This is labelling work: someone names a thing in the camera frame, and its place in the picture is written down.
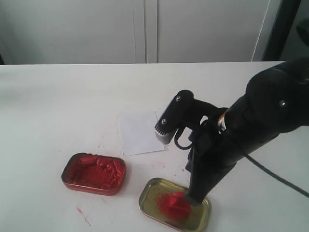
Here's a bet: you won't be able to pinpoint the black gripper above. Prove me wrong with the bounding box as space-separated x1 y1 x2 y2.
184 107 239 205

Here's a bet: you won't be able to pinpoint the dark vertical post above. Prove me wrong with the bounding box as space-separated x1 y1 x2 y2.
261 0 301 61

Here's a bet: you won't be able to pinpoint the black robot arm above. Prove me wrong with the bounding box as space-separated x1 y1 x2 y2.
185 57 309 205

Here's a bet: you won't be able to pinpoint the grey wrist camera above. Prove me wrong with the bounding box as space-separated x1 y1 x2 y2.
154 90 194 145

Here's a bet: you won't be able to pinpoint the red ink paste tin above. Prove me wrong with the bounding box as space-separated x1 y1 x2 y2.
61 153 126 196

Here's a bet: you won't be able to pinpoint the white cabinet doors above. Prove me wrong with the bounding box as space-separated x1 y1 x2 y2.
0 0 281 64

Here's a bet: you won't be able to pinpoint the red plastic stamp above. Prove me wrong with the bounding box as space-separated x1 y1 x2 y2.
166 191 191 221

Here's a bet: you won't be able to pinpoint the white paper sheet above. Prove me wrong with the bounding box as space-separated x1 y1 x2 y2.
120 111 165 156

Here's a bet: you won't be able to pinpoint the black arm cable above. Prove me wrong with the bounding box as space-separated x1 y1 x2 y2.
173 116 309 198

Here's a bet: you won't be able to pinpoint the gold tin lid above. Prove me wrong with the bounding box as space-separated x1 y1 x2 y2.
139 178 211 232

